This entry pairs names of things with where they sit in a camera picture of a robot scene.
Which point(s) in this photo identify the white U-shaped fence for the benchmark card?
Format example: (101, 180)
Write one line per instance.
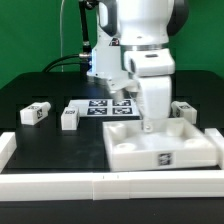
(102, 186)

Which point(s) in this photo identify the white plate with markers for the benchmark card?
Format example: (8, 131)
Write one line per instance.
(105, 107)

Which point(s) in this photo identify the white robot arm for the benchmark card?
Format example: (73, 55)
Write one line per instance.
(131, 25)

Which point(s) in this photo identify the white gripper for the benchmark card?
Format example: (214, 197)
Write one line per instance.
(152, 71)

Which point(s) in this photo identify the white square table top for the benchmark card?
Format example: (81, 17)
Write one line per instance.
(170, 144)

